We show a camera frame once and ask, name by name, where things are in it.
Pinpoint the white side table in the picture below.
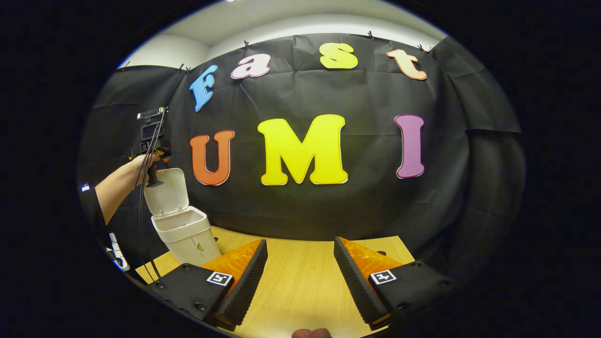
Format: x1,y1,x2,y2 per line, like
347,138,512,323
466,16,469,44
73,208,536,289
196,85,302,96
106,232,131,273

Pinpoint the wooden desktop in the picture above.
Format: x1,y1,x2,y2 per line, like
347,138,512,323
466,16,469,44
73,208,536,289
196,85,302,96
135,225,416,338

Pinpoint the black backdrop cloth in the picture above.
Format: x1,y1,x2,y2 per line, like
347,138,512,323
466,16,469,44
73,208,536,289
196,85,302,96
77,33,526,282

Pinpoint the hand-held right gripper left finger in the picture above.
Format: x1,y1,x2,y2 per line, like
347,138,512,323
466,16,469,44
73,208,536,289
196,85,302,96
150,238,269,331

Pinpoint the white desktop garbage bin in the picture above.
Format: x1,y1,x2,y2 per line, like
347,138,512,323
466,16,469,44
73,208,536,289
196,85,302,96
143,168,223,268

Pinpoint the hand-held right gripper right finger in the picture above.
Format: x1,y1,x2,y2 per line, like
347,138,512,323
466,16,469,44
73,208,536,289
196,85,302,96
332,236,455,331

